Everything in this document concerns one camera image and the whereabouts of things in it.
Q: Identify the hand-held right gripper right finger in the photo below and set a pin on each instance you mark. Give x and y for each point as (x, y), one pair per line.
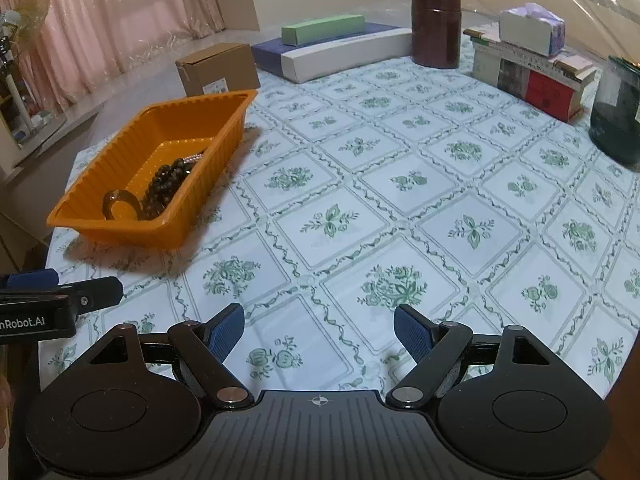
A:
(412, 330)

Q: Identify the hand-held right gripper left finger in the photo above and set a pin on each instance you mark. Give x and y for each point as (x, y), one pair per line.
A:
(227, 327)

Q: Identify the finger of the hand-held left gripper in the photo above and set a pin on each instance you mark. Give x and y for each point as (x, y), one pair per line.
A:
(97, 295)
(30, 279)

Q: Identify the dark brown bangle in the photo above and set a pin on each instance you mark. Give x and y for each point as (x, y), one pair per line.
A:
(107, 200)

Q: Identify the orange plastic tray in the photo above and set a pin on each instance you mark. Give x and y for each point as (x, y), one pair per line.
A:
(150, 125)

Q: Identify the white side shelf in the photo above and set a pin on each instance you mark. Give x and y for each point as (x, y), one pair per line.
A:
(20, 105)

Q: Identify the brown cardboard box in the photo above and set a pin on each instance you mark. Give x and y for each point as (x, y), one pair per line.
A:
(220, 70)

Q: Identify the pink curtain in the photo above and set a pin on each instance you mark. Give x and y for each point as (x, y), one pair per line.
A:
(100, 20)

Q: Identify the dark grey book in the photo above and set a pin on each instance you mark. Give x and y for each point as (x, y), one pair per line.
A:
(515, 77)

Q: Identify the white book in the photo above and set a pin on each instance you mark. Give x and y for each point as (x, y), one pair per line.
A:
(486, 67)

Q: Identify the red book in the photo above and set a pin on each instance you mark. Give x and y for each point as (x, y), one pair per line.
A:
(552, 95)

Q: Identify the blue flat box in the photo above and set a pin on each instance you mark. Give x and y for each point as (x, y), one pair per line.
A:
(265, 55)

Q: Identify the white long box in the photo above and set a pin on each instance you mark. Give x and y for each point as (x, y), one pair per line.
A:
(340, 55)

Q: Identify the dark green glass jar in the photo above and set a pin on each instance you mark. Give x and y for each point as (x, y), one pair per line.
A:
(615, 120)

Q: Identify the brown cylindrical canister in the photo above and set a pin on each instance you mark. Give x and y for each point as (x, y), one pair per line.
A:
(435, 30)

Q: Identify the pink beige notebook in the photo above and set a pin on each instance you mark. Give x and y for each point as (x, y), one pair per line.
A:
(575, 65)

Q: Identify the green long box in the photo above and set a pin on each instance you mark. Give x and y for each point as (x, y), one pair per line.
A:
(320, 30)

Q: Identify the white purple tissue box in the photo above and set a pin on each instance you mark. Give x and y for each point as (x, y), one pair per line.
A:
(525, 30)

